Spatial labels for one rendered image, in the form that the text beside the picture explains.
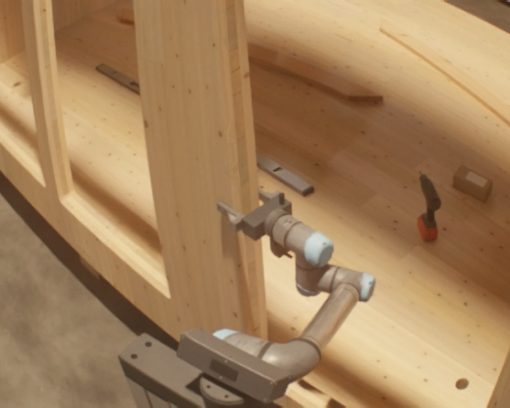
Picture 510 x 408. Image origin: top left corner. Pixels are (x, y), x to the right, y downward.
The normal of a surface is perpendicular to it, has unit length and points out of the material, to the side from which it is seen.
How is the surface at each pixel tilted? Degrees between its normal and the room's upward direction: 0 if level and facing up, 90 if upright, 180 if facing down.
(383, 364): 0
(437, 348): 0
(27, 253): 0
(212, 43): 90
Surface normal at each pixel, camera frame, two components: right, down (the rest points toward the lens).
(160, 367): -0.06, -0.77
